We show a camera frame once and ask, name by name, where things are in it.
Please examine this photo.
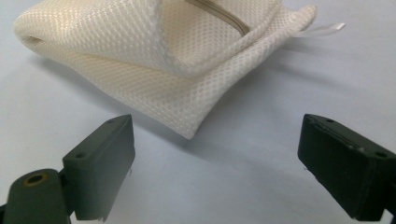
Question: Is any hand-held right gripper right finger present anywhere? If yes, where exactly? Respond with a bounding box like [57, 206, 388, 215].
[296, 113, 396, 222]

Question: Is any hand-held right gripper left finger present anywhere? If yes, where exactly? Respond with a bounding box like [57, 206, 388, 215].
[62, 114, 136, 223]

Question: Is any white towel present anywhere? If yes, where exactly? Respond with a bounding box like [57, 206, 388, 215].
[13, 0, 318, 140]

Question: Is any white ribbon tag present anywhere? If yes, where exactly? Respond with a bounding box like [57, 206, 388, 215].
[291, 21, 347, 39]

